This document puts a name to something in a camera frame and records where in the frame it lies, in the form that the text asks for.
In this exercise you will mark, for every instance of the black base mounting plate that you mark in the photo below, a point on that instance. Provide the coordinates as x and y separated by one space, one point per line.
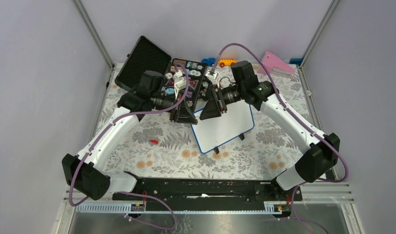
204 195

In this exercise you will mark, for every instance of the floral tablecloth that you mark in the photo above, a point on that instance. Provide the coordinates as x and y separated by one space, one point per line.
265 152

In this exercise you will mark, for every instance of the pink plastic stand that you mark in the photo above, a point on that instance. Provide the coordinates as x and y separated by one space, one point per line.
276 65

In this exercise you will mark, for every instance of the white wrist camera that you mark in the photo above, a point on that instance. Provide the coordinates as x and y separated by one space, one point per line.
212 75
179 83

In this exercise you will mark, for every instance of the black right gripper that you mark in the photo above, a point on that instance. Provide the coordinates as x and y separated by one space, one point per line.
215 105

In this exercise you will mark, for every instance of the blue framed whiteboard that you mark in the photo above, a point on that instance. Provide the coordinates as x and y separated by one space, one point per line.
215 132

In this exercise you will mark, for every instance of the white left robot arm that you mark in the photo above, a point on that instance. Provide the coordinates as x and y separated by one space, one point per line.
83 171

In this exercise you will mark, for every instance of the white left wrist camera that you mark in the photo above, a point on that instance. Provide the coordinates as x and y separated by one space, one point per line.
179 83

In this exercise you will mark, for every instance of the blue toy car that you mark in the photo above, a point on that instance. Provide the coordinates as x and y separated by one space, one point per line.
209 61

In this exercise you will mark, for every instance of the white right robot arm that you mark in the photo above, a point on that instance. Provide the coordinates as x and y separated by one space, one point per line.
319 150

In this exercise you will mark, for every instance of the orange toy car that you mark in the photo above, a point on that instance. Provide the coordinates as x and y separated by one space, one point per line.
226 62

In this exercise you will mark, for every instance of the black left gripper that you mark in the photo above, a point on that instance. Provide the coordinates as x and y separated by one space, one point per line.
182 114

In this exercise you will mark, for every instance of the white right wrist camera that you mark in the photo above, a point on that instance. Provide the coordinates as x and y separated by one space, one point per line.
212 75

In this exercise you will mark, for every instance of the blue block in corner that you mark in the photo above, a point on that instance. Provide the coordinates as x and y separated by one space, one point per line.
296 61

